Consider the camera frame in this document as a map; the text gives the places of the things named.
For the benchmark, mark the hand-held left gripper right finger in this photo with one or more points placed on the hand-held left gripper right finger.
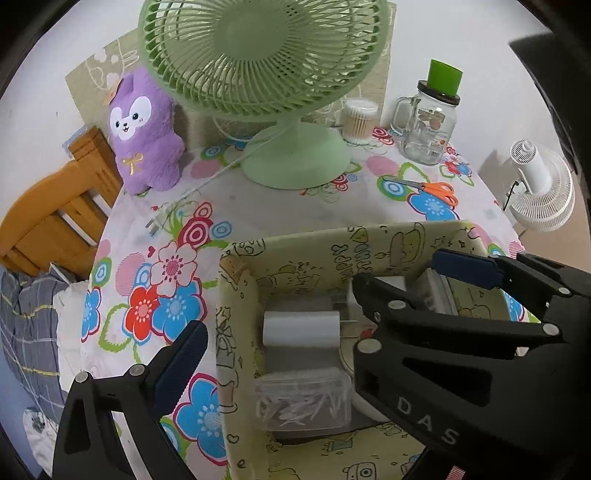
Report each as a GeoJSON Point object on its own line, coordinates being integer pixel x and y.
{"type": "Point", "coordinates": [422, 468]}

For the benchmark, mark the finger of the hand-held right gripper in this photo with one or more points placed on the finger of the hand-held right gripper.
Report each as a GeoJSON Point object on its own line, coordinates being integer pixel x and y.
{"type": "Point", "coordinates": [466, 268]}
{"type": "Point", "coordinates": [415, 369]}

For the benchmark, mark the floral tablecloth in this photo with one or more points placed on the floral tablecloth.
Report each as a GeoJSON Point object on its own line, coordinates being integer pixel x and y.
{"type": "Point", "coordinates": [277, 212]}

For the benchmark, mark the white cylinder roll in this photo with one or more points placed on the white cylinder roll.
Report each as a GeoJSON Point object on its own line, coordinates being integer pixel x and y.
{"type": "Point", "coordinates": [300, 328]}

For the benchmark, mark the glass jar mug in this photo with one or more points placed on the glass jar mug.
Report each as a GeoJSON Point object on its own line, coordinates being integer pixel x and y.
{"type": "Point", "coordinates": [422, 143]}

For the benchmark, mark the green desk fan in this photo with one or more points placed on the green desk fan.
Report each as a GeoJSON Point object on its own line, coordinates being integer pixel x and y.
{"type": "Point", "coordinates": [295, 157]}

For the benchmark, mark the white wall fan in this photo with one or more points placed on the white wall fan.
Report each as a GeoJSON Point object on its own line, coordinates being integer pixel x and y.
{"type": "Point", "coordinates": [535, 170]}

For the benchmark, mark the wooden chair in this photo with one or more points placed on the wooden chair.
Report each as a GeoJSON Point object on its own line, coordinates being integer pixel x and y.
{"type": "Point", "coordinates": [51, 217]}

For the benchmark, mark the white rectangular case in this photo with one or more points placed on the white rectangular case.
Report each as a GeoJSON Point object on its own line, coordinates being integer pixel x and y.
{"type": "Point", "coordinates": [438, 297]}

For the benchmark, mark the grey plaid blanket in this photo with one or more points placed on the grey plaid blanket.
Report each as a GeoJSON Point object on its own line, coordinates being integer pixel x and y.
{"type": "Point", "coordinates": [27, 323]}

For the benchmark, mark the green plastic cup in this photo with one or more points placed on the green plastic cup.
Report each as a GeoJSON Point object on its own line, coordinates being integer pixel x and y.
{"type": "Point", "coordinates": [444, 76]}

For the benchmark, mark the purple plush toy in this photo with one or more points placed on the purple plush toy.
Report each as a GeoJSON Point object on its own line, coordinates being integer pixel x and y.
{"type": "Point", "coordinates": [147, 152]}

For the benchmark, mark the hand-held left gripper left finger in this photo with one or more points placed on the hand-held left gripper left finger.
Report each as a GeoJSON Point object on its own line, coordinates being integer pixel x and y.
{"type": "Point", "coordinates": [178, 369]}

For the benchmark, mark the cotton swab container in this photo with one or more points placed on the cotton swab container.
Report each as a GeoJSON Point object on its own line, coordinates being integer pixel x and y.
{"type": "Point", "coordinates": [359, 122]}

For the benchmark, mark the yellow cartoon print storage box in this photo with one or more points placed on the yellow cartoon print storage box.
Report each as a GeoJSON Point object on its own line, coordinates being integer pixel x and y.
{"type": "Point", "coordinates": [300, 267]}

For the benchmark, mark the clear plastic box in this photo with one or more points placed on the clear plastic box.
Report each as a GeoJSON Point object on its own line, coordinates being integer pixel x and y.
{"type": "Point", "coordinates": [300, 401]}

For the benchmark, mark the white cloth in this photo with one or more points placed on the white cloth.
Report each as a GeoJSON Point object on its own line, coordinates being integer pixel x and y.
{"type": "Point", "coordinates": [69, 314]}

